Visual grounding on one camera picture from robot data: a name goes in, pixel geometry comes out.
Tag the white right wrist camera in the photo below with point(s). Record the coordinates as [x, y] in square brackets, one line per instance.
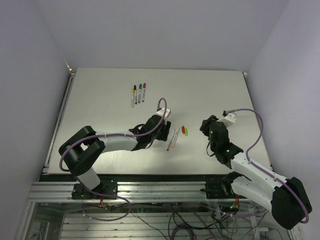
[228, 119]

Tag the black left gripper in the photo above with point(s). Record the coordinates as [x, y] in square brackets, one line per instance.
[166, 129]

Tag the white pen red end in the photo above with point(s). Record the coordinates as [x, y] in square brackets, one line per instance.
[171, 141]

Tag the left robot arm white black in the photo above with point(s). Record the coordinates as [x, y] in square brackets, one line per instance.
[81, 151]

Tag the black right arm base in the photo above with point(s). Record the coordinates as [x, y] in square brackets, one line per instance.
[220, 188]

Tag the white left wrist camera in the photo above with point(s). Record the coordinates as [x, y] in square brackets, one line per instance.
[163, 112]

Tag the aluminium frame rail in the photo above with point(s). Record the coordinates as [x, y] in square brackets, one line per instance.
[135, 192]

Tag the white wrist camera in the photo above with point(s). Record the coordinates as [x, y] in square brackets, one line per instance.
[163, 112]
[228, 119]

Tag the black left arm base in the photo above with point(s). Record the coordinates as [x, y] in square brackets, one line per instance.
[106, 189]

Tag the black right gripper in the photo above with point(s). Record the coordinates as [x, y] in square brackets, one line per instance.
[206, 123]

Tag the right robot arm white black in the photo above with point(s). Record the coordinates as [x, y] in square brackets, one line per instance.
[285, 198]

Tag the white pen green end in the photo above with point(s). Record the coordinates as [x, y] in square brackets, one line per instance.
[139, 95]

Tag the white pen blue end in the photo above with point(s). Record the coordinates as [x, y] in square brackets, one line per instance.
[135, 97]

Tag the white pen orange end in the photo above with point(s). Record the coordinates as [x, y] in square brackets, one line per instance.
[175, 138]

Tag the white pen yellow end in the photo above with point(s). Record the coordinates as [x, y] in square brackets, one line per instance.
[132, 100]

